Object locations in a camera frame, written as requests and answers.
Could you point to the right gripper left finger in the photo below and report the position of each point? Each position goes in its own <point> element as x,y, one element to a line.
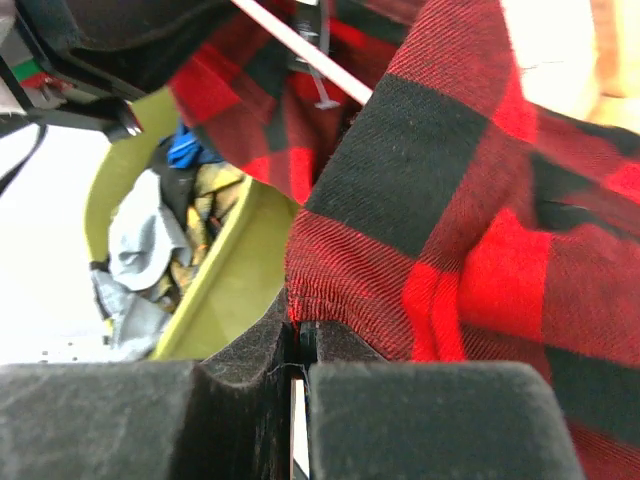
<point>226,417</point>

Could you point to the red black plaid shirt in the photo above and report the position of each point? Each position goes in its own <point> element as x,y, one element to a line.
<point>448,218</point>

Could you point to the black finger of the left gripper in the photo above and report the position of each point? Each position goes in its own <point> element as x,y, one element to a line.
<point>112,47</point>

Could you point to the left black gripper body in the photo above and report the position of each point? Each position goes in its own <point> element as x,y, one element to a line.
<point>39,87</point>

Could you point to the yellow plaid cloth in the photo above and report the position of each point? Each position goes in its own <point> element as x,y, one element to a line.
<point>201,199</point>

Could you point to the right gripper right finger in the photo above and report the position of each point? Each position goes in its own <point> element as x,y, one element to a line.
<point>373,419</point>

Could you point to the wooden clothes rack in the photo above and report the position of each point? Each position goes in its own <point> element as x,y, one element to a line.
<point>616,28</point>

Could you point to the olive green laundry bin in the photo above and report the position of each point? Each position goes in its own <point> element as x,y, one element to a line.
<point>243,271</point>

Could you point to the grey cloth in bin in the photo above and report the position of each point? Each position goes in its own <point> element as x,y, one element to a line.
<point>143,238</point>

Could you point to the pink wire hanger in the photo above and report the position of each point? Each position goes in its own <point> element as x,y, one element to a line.
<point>350,85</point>

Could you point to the blue cloth in bin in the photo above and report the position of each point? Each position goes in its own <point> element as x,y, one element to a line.
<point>186,151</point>

